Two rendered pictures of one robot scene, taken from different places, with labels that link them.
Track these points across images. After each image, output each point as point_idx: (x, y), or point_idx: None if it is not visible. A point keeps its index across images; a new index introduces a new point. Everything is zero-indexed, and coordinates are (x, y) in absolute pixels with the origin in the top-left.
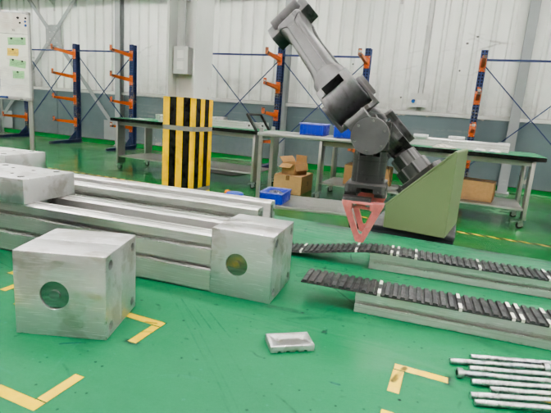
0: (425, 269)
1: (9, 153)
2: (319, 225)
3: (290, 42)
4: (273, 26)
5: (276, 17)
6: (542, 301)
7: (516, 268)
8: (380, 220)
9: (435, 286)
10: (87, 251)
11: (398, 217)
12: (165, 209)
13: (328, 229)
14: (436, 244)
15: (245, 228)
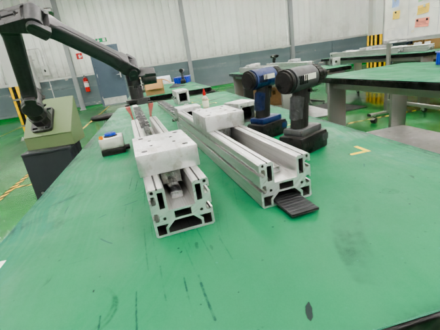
0: None
1: (170, 132)
2: (90, 146)
3: (73, 37)
4: (41, 22)
5: (36, 16)
6: (148, 120)
7: (139, 116)
8: (57, 147)
9: None
10: (242, 99)
11: (75, 135)
12: (184, 115)
13: (97, 144)
14: (98, 134)
15: (193, 105)
